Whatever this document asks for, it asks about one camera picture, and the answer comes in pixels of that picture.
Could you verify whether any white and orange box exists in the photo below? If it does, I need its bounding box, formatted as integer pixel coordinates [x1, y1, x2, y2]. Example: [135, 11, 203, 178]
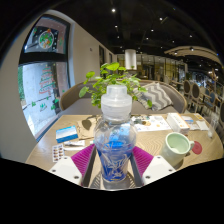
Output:
[165, 112, 191, 135]

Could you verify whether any small white packet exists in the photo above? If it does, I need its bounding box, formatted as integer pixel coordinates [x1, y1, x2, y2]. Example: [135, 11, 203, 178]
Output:
[63, 139, 86, 148]

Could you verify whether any small sticker sheet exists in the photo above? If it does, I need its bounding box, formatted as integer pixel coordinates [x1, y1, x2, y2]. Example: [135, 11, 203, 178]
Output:
[51, 143, 65, 163]

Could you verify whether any dark-framed decorated window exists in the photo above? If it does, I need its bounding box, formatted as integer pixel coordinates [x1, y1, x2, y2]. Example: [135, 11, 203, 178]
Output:
[17, 14, 72, 139]

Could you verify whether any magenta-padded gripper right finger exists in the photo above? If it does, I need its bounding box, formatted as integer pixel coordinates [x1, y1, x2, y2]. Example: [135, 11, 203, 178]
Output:
[129, 145, 177, 188]

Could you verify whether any flat round red coaster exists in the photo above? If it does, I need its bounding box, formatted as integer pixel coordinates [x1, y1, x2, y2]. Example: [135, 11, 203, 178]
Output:
[191, 140, 203, 155]

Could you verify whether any white printed card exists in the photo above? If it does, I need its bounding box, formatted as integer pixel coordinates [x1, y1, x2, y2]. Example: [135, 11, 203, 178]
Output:
[188, 122, 201, 132]

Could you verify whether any yellow square card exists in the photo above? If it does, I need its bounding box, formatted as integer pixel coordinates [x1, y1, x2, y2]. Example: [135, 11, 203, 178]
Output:
[193, 113, 206, 122]

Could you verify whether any green potted plant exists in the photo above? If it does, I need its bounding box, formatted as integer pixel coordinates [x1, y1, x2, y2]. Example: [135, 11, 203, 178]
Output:
[78, 61, 153, 109]

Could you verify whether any blue and white card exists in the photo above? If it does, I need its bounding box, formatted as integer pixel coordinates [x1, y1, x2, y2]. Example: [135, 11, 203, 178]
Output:
[181, 115, 196, 125]

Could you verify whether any grey chevron cushion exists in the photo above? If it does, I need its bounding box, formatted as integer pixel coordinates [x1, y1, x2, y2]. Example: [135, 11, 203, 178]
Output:
[133, 82, 174, 111]

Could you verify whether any clear blue-label drink bottle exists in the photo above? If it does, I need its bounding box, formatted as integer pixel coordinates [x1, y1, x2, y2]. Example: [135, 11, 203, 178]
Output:
[93, 84, 138, 184]

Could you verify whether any white round column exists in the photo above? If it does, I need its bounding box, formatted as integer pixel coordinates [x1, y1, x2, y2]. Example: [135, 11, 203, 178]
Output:
[124, 48, 138, 71]

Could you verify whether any blue and white box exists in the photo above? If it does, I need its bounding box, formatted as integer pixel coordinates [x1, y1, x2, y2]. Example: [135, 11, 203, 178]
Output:
[55, 125, 79, 144]

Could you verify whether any white paper napkin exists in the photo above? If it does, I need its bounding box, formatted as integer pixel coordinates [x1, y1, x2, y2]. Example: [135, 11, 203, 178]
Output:
[195, 119, 210, 132]

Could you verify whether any curved grey sofa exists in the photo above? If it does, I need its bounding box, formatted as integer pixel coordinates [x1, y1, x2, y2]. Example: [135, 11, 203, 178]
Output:
[59, 79, 188, 117]

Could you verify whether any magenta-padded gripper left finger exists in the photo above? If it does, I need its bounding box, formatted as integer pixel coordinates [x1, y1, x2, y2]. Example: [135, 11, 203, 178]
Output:
[48, 143, 101, 189]

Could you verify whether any group of dining chairs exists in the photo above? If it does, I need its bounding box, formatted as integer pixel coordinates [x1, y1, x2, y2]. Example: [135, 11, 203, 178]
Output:
[181, 79, 224, 118]

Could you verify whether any curved wooden ceiling canopy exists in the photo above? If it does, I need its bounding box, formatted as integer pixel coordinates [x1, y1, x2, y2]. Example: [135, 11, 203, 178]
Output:
[163, 45, 223, 66]

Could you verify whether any group of ceiling spotlights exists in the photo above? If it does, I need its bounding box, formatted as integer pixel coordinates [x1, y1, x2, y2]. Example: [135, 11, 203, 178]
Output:
[109, 6, 201, 48]

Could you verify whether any pale green mug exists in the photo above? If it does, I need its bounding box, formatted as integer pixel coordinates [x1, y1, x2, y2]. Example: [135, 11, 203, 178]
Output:
[160, 131, 196, 167]

